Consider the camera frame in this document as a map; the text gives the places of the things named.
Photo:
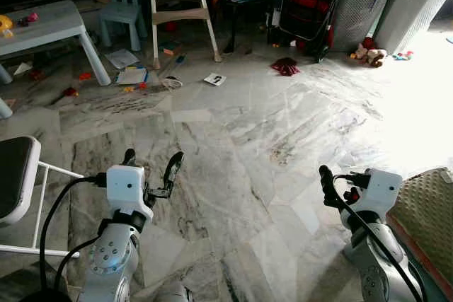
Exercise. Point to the pink toy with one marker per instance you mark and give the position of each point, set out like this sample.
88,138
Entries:
28,19

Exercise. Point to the white printed card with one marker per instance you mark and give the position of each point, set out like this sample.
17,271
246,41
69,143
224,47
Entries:
215,79

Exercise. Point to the white chair with dark seat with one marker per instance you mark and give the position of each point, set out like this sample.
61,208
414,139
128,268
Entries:
15,178

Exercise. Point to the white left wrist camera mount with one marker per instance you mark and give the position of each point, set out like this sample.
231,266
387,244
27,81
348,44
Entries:
127,189

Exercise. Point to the small red toy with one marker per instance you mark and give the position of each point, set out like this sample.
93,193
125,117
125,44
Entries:
70,92

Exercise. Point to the white and blue book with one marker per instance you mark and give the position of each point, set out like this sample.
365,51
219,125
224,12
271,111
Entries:
132,76

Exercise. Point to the red and black stroller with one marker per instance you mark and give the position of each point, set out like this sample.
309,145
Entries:
304,8

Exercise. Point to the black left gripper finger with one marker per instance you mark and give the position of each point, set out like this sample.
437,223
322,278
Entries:
173,169
129,158

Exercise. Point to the dark red cloth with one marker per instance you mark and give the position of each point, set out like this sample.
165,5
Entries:
285,67

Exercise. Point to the white mesh laundry basket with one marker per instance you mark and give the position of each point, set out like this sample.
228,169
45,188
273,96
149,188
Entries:
357,12

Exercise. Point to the white paper sheet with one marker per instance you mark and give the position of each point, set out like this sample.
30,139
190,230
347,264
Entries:
122,59

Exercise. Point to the yellow toy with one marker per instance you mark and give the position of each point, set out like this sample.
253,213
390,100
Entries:
6,26

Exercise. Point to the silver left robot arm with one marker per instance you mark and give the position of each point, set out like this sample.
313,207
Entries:
107,258

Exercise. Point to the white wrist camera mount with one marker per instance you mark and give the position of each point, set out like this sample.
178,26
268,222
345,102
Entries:
127,189
381,190

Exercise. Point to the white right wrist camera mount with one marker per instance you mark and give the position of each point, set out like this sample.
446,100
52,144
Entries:
381,190

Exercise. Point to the light blue kids chair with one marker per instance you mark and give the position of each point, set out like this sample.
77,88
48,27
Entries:
122,12

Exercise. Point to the small coloured toy blocks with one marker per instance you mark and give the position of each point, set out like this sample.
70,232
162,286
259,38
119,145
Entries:
402,55

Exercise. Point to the grey plastic kids table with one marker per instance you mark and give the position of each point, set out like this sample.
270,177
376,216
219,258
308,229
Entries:
42,30

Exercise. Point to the white slatted laundry hamper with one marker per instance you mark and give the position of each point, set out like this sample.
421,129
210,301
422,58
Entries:
417,8

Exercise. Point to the grey left robot leg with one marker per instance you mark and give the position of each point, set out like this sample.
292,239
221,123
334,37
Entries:
172,293

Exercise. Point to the brown stuffed toy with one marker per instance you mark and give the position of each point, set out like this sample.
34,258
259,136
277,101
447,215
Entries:
369,55

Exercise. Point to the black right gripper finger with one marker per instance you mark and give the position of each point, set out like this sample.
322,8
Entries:
328,185

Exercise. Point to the beige dotted pillow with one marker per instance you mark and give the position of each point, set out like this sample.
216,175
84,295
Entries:
428,221

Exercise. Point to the white baby high chair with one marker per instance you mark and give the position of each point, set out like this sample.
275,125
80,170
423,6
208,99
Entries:
177,13

